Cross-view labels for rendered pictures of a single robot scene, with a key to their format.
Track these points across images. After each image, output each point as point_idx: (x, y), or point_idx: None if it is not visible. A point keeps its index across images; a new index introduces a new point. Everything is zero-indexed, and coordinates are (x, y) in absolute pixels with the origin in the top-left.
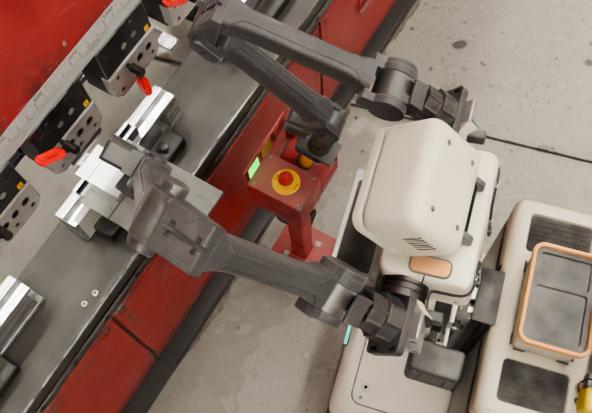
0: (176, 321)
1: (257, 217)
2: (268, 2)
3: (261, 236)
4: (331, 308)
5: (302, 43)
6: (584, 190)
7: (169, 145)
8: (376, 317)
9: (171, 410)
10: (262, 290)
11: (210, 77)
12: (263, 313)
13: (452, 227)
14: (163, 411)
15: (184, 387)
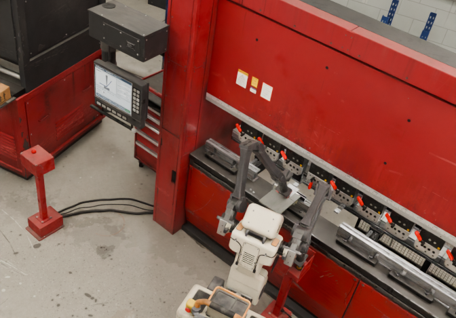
0: None
1: (294, 305)
2: (360, 250)
3: (286, 307)
4: (231, 200)
5: (313, 204)
6: None
7: (301, 213)
8: (227, 211)
9: (218, 265)
10: (261, 304)
11: (329, 231)
12: (251, 302)
13: (248, 220)
14: (218, 262)
15: (226, 270)
